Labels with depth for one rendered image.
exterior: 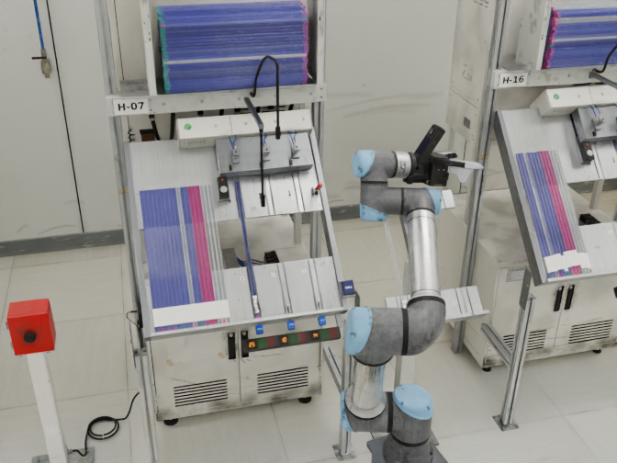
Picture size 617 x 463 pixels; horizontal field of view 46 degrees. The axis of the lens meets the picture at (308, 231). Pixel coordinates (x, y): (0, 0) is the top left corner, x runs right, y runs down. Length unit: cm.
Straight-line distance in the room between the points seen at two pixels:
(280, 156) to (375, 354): 108
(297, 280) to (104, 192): 204
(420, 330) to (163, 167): 126
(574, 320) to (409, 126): 169
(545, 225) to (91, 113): 248
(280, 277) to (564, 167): 123
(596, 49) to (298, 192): 129
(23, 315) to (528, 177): 191
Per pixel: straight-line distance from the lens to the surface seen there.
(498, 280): 318
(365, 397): 201
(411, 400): 212
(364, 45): 431
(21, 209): 444
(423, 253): 188
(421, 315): 178
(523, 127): 306
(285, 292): 254
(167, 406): 309
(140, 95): 258
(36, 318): 258
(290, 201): 265
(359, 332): 175
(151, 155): 268
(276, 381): 310
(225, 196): 258
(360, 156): 196
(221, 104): 264
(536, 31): 298
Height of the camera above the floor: 218
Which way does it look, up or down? 29 degrees down
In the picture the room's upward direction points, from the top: 1 degrees clockwise
